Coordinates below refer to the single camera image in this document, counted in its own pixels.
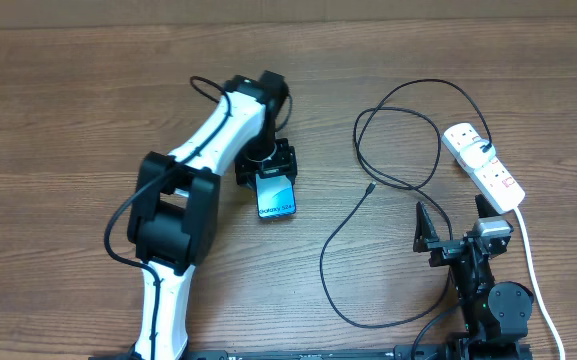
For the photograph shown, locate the white power strip cord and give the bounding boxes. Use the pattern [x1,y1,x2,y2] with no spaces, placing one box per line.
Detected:
[512,206,567,360]

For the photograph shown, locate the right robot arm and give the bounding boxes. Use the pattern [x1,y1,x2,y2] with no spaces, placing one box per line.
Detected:
[410,195,534,359]

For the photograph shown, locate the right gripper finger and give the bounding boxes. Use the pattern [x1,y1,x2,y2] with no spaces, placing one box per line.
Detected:
[413,202,439,252]
[475,194,499,218]

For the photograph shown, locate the blue Galaxy smartphone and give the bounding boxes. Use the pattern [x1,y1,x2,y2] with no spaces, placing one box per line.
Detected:
[256,175,297,219]

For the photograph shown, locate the black USB charging cable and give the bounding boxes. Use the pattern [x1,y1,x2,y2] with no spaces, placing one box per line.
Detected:
[318,78,495,330]

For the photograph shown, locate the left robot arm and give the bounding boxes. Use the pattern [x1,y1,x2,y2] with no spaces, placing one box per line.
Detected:
[126,71,297,359]

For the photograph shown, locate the white power strip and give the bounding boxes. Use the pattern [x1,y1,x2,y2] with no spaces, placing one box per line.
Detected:
[442,123,525,214]

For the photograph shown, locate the white charger plug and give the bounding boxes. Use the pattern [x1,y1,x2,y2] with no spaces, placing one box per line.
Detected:
[459,139,496,172]

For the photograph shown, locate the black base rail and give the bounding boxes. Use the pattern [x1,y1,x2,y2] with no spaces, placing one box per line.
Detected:
[87,343,534,360]

